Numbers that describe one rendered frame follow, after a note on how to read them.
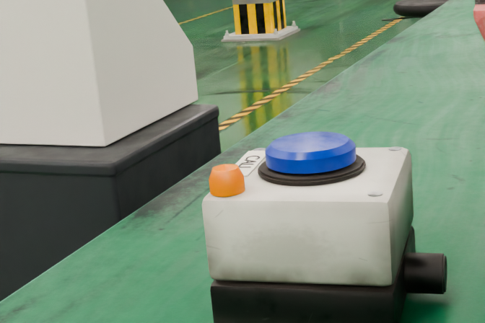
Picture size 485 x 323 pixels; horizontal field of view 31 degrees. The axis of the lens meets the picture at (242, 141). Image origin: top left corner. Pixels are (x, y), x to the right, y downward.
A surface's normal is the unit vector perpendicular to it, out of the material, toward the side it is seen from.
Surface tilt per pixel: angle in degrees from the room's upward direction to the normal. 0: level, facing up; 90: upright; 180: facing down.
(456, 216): 0
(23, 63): 90
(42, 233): 90
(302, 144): 3
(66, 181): 90
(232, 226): 90
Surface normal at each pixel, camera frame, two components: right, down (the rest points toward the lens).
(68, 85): -0.40, 0.26
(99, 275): -0.09, -0.96
